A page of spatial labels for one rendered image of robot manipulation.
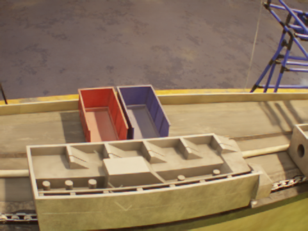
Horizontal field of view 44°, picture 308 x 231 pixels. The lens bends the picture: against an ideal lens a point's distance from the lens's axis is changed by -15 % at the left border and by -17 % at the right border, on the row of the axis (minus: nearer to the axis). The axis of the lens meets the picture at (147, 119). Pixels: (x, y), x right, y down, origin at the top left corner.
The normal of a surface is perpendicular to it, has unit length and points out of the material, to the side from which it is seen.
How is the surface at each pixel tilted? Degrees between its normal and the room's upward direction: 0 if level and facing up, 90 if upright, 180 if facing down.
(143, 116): 0
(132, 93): 88
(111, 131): 0
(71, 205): 80
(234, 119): 0
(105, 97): 88
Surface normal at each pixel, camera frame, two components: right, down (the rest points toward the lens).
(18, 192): 0.17, -0.76
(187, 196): 0.30, 0.51
